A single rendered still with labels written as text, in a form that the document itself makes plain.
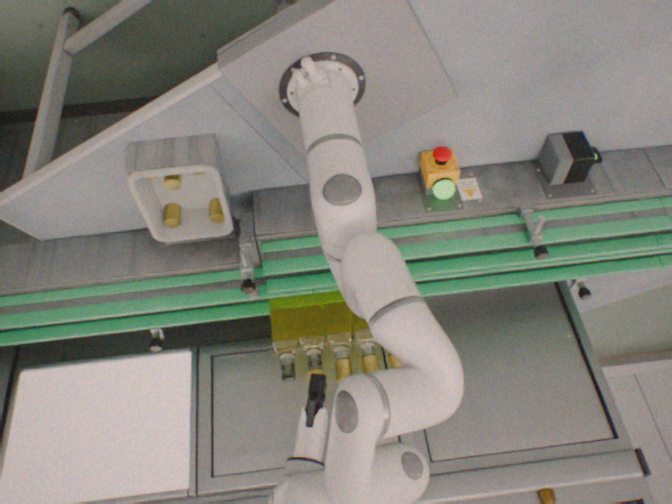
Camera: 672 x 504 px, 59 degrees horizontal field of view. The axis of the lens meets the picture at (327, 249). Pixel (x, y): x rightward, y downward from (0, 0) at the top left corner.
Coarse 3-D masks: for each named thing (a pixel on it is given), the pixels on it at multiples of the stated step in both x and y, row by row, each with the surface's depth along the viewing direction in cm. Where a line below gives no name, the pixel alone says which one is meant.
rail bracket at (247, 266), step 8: (240, 240) 123; (248, 240) 123; (248, 248) 123; (248, 256) 122; (248, 264) 119; (248, 272) 119; (248, 280) 118; (248, 288) 117; (256, 288) 130; (256, 296) 128
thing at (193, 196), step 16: (144, 176) 112; (160, 176) 123; (192, 176) 124; (208, 176) 124; (144, 192) 119; (160, 192) 127; (176, 192) 127; (192, 192) 128; (208, 192) 128; (224, 192) 119; (144, 208) 120; (160, 208) 130; (192, 208) 132; (208, 208) 132; (224, 208) 122; (160, 224) 129; (192, 224) 131; (208, 224) 130; (224, 224) 130; (160, 240) 129; (176, 240) 129
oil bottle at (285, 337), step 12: (276, 300) 131; (288, 300) 131; (276, 312) 129; (288, 312) 129; (276, 324) 127; (288, 324) 127; (276, 336) 126; (288, 336) 126; (276, 348) 125; (288, 348) 125
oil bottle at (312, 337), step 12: (300, 300) 130; (312, 300) 130; (300, 312) 128; (312, 312) 128; (300, 324) 127; (312, 324) 127; (300, 336) 125; (312, 336) 125; (324, 336) 125; (312, 348) 125; (324, 348) 126
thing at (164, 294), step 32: (608, 256) 132; (96, 288) 132; (128, 288) 132; (160, 288) 132; (192, 288) 132; (224, 288) 131; (320, 288) 130; (0, 320) 128; (32, 320) 128; (64, 320) 128
